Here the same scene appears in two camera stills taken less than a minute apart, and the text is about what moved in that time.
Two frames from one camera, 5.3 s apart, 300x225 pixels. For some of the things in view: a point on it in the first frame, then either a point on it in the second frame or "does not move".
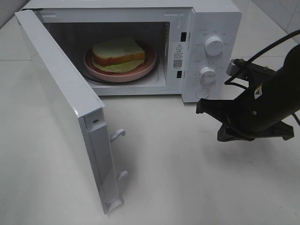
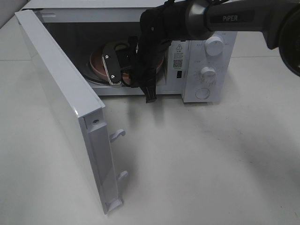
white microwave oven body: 148,48 does not move
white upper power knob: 213,46 does not move
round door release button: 202,93 does not move
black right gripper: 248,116 → 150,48
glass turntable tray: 156,73 → 86,72
